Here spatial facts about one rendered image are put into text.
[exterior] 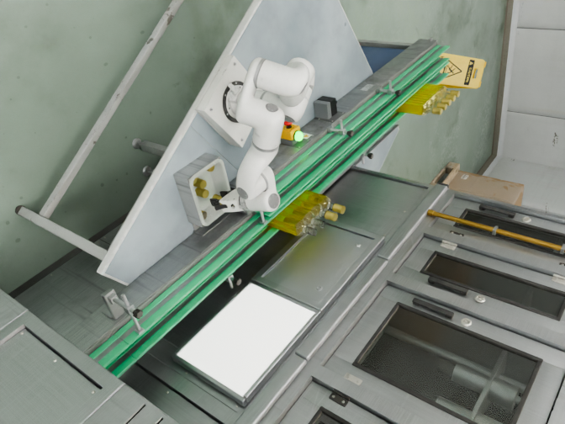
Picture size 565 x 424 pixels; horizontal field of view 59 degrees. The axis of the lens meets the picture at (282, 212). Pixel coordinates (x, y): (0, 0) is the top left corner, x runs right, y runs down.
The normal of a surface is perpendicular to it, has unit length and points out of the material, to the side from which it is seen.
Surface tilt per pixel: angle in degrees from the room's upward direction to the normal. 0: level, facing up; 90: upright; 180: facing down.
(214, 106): 5
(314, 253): 90
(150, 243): 0
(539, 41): 90
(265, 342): 90
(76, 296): 90
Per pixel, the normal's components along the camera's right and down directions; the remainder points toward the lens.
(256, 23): 0.78, 0.26
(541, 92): -0.61, 0.54
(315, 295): -0.15, -0.80
